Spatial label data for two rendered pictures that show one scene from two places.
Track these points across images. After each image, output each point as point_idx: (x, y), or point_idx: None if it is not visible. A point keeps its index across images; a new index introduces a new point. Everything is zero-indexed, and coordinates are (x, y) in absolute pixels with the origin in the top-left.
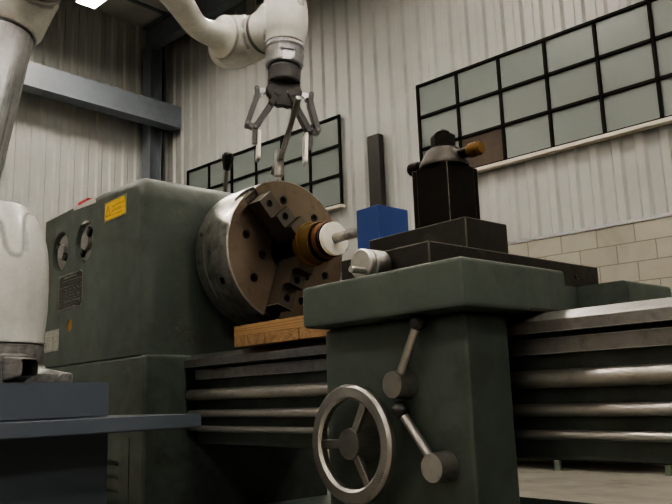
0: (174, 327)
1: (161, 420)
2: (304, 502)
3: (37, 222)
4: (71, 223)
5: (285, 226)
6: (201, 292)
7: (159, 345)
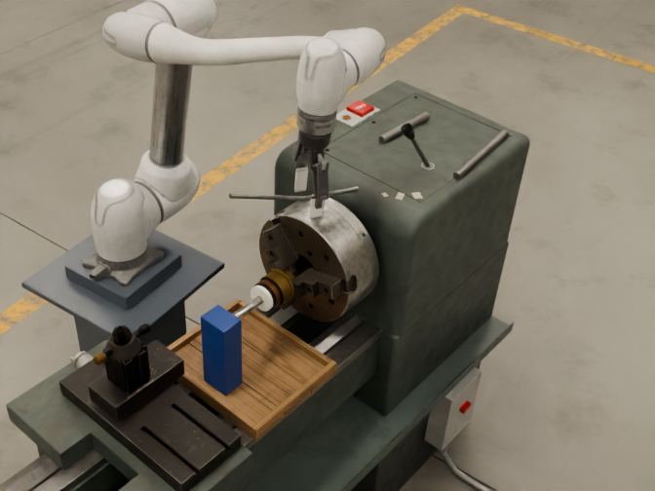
0: None
1: (110, 334)
2: (340, 406)
3: (118, 207)
4: None
5: (271, 260)
6: None
7: None
